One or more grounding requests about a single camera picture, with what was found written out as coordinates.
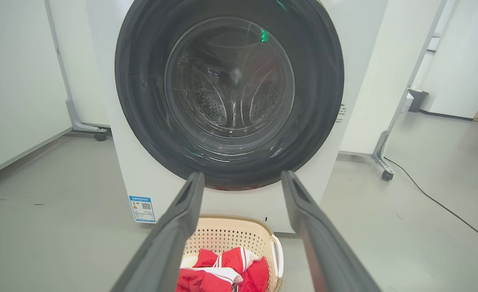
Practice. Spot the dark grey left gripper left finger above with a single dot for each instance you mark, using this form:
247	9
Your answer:
166	251

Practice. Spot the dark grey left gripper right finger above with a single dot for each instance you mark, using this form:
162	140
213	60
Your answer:
328	255

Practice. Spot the red garment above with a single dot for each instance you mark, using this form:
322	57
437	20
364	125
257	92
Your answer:
222	271

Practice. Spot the cream perforated laundry basket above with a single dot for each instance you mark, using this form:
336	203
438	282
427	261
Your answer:
231	235

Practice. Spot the white front-load washing machine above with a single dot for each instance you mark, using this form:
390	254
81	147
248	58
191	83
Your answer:
141	162

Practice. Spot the blue energy label sticker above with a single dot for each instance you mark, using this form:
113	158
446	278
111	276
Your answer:
142	209

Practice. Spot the grey metal caster leg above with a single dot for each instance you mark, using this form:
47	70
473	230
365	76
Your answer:
74	121
383	150

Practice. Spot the black waste bin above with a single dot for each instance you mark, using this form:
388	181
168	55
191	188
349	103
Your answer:
417	101

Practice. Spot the white partition panel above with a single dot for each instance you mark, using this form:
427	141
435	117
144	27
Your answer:
72	61
385	61

